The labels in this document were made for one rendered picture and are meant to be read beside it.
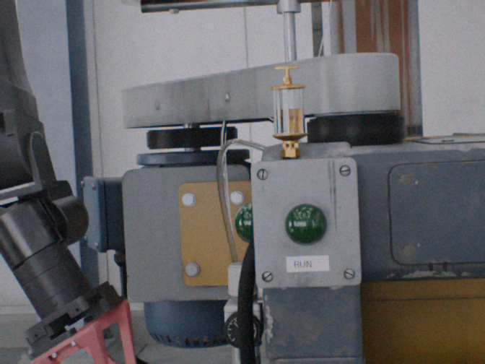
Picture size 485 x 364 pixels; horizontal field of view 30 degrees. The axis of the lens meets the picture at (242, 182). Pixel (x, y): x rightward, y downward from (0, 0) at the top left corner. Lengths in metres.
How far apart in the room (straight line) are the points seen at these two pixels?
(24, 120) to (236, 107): 0.21
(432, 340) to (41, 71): 4.84
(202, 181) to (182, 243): 0.08
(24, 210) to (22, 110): 0.10
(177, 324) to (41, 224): 0.33
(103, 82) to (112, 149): 0.44
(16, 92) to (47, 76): 4.80
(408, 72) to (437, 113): 4.71
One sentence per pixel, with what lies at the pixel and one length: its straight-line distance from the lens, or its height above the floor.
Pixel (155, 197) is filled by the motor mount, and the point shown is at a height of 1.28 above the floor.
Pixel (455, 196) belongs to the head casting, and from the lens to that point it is 0.70.
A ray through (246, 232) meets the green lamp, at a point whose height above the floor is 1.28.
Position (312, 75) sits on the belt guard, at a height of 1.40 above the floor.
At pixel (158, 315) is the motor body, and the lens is 1.16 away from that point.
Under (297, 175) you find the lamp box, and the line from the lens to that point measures 0.64.
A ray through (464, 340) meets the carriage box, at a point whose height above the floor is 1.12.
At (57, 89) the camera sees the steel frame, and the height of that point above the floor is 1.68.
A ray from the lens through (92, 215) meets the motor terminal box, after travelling 1.15.
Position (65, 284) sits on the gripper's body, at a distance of 0.87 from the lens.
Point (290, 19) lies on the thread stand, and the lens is 1.04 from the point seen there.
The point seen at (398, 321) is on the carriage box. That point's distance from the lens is 1.00.
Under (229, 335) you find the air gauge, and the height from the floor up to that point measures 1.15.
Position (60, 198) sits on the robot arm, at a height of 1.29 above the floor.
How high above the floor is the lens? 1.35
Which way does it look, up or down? 3 degrees down
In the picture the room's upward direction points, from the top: 3 degrees counter-clockwise
